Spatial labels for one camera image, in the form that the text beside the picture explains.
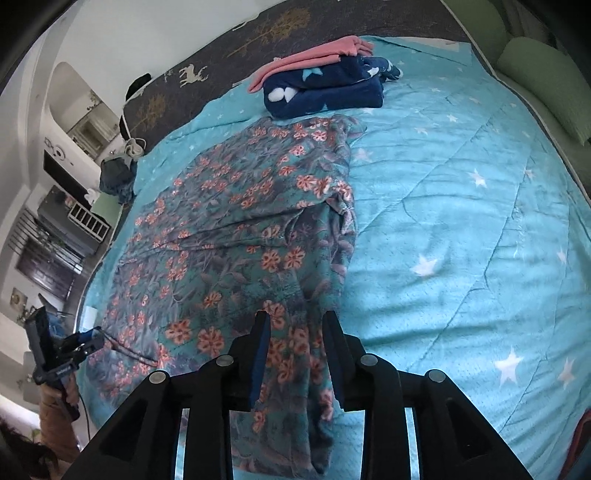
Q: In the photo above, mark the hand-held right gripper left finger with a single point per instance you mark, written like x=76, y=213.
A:
x=261, y=350

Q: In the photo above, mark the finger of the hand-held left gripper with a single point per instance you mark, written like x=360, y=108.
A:
x=87, y=336
x=92, y=348

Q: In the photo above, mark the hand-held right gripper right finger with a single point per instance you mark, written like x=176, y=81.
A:
x=333, y=350

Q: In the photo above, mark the teal floral garment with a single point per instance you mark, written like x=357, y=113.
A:
x=231, y=221

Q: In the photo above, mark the person's left forearm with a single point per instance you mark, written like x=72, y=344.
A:
x=57, y=424

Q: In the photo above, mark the dark blue clothes pile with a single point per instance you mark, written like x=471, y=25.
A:
x=115, y=177

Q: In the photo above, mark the person's dark hair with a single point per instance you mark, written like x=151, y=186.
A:
x=25, y=452

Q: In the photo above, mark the white rack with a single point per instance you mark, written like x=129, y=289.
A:
x=87, y=221

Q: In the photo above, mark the small green cushion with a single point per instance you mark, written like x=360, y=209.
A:
x=106, y=207

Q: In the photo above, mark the teal star quilt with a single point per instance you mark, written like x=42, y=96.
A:
x=461, y=207

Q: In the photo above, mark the white bag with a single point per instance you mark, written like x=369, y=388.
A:
x=134, y=147

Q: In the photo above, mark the navy star fleece garment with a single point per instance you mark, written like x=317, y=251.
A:
x=323, y=97

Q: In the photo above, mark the black cloth behind mattress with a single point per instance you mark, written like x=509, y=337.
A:
x=138, y=85

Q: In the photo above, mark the red phone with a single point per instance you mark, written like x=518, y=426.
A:
x=581, y=443

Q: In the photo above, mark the pink folded garment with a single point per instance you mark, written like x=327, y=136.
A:
x=314, y=57

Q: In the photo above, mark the green sheet mattress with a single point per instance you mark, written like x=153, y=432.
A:
x=558, y=154

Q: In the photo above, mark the grey deer print mattress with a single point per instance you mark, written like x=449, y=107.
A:
x=323, y=18

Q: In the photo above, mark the green pillow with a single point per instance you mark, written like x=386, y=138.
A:
x=545, y=78

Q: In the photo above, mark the wall mirror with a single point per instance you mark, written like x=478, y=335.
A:
x=92, y=124

